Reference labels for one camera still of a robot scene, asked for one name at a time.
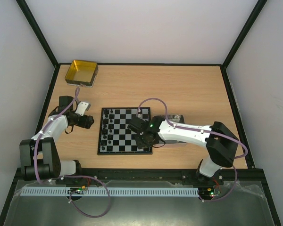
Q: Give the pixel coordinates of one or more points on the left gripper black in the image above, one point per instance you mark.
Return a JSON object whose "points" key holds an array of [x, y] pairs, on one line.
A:
{"points": [[86, 123]]}

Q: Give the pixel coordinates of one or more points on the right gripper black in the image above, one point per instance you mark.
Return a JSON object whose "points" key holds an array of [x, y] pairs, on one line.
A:
{"points": [[137, 125]]}

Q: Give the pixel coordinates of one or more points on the black white chess board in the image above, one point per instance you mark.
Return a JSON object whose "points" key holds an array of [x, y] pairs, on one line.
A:
{"points": [[119, 140]]}

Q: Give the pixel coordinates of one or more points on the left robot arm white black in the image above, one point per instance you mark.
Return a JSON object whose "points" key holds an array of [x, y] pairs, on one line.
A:
{"points": [[39, 156]]}

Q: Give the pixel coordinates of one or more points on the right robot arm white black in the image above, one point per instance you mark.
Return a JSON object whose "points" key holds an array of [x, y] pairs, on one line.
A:
{"points": [[218, 140]]}

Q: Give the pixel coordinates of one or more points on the grey tray with pink rim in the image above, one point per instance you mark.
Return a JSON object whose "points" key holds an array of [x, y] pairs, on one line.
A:
{"points": [[170, 143]]}

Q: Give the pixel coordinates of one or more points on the yellow metal tin box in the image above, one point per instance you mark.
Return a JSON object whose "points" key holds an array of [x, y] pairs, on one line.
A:
{"points": [[82, 73]]}

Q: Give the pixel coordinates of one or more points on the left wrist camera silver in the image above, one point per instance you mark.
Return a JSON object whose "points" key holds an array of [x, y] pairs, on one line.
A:
{"points": [[82, 107]]}

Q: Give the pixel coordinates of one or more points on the black enclosure frame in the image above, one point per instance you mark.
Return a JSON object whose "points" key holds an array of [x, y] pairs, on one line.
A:
{"points": [[148, 31]]}

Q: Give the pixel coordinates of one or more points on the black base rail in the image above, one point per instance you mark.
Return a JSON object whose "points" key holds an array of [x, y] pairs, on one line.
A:
{"points": [[186, 177]]}

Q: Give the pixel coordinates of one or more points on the white slotted cable duct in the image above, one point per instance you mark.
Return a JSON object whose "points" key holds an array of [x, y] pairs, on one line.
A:
{"points": [[113, 192]]}

